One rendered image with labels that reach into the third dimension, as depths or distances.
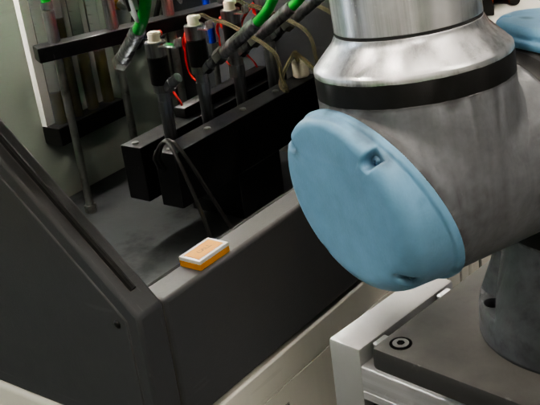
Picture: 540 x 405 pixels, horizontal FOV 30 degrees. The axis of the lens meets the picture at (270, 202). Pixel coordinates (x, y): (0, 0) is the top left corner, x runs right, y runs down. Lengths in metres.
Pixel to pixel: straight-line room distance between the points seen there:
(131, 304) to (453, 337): 0.38
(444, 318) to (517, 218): 0.20
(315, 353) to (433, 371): 0.58
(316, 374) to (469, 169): 0.78
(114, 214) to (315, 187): 0.98
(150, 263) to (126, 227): 0.14
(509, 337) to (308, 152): 0.22
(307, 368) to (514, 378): 0.60
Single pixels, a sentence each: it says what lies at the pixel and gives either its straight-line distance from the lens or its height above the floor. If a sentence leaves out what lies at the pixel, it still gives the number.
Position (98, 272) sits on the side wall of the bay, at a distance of 1.03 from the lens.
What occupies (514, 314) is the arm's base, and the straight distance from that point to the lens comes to 0.71.
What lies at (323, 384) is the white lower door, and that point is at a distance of 1.33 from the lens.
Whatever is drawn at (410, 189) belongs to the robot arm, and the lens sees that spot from 0.54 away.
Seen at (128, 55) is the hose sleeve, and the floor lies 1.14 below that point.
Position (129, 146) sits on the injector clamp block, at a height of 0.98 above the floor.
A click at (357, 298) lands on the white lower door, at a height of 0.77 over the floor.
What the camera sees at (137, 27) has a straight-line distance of 1.17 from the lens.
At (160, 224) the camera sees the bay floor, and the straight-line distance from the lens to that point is 1.49.
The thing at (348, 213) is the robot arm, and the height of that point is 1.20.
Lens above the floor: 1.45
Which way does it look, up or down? 24 degrees down
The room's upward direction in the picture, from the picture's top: 8 degrees counter-clockwise
